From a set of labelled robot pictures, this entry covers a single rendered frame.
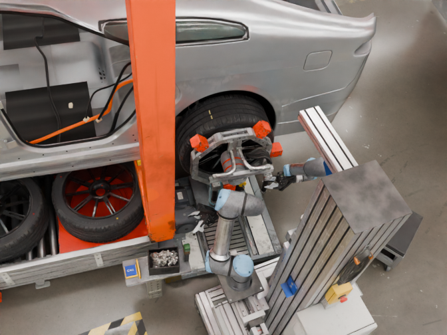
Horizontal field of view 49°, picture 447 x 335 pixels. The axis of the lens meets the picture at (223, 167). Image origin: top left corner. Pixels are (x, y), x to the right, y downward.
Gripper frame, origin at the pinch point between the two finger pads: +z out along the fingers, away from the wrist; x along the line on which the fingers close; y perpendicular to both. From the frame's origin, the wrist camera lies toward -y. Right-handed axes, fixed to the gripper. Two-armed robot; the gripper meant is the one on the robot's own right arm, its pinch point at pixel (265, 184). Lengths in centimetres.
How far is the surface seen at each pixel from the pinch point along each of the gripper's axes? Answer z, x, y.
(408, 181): -156, -23, -83
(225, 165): 22.9, -16.0, 5.8
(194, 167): 42.7, -20.4, 3.8
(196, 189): 34, -42, -61
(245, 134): 10.6, -21.5, 28.9
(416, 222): -121, 29, -49
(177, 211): 54, -15, -43
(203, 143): 38, -21, 28
